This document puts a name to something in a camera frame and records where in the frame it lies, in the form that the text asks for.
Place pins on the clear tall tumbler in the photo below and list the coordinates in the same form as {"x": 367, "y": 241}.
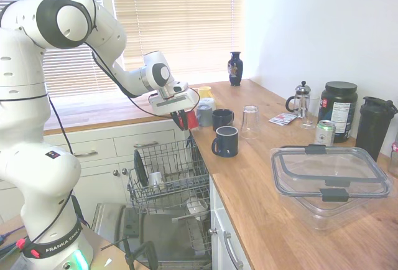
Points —
{"x": 309, "y": 117}

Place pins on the clear plastic storage container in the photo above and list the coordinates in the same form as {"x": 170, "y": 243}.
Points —
{"x": 329, "y": 214}

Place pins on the glass french press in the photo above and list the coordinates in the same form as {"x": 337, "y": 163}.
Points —
{"x": 303, "y": 102}

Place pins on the black shaker bottle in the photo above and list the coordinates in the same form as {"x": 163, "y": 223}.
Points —
{"x": 371, "y": 130}

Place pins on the white bowl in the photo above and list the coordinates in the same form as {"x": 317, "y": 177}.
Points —
{"x": 196, "y": 209}

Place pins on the dark blue mug pale inside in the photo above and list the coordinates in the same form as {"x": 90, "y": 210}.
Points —
{"x": 228, "y": 144}

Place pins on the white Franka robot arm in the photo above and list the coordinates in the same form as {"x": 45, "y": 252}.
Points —
{"x": 18, "y": 64}

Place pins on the red enamel speckled mug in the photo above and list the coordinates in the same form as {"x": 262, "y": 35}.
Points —
{"x": 192, "y": 120}

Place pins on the dark blue painted vase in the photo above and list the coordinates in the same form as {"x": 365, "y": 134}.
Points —
{"x": 235, "y": 74}

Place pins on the pale white mug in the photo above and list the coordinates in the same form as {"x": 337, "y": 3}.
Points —
{"x": 207, "y": 103}

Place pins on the white printed mug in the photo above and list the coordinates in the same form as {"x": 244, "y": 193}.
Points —
{"x": 155, "y": 178}

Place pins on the stainless dishwasher door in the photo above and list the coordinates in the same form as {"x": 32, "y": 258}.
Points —
{"x": 161, "y": 235}

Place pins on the grey mug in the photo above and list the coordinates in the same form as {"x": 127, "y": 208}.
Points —
{"x": 205, "y": 117}

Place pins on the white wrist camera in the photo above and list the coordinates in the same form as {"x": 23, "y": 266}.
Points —
{"x": 180, "y": 87}

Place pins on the pink capped bottle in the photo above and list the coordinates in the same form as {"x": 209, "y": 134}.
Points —
{"x": 394, "y": 158}

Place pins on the beige window blind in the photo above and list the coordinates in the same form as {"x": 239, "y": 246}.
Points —
{"x": 186, "y": 18}

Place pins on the clear container lid black clips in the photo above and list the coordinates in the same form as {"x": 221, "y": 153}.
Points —
{"x": 311, "y": 186}

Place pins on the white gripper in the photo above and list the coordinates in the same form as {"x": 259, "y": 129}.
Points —
{"x": 174, "y": 103}

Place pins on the white kitchen cabinet with drawers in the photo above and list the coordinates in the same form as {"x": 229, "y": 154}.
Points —
{"x": 102, "y": 142}

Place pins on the yellow mug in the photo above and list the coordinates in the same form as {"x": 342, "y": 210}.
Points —
{"x": 205, "y": 92}

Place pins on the upturned clear glass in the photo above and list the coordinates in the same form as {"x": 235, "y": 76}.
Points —
{"x": 249, "y": 123}

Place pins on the black camera stand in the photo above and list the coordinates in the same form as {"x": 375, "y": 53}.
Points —
{"x": 149, "y": 251}

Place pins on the red white sachet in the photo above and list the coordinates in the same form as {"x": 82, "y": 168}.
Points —
{"x": 287, "y": 117}
{"x": 277, "y": 121}

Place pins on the white cabinet under wooden counter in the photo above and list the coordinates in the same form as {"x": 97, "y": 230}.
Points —
{"x": 220, "y": 214}

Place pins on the white green drink can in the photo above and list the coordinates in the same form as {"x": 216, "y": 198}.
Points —
{"x": 325, "y": 133}

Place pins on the white window blind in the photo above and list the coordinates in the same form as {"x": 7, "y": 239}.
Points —
{"x": 71, "y": 74}

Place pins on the black protein powder tub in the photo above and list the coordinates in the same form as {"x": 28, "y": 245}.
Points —
{"x": 340, "y": 108}

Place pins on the silver cabinet knob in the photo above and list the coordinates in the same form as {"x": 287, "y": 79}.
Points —
{"x": 212, "y": 231}
{"x": 124, "y": 171}
{"x": 116, "y": 173}

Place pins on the dark round plate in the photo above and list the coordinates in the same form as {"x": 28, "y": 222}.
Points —
{"x": 140, "y": 169}

